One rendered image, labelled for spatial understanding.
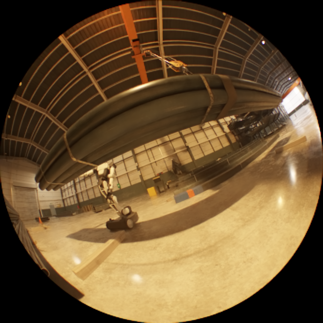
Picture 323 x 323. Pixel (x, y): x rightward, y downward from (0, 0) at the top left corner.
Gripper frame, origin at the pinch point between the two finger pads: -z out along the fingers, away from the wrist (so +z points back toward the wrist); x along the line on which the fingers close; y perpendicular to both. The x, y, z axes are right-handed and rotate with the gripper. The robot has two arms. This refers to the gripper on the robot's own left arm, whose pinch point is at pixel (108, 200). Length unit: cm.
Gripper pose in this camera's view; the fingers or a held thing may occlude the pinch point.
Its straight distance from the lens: 161.5
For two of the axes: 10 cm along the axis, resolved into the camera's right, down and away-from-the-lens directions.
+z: -2.1, -6.5, 7.3
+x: -1.5, -7.2, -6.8
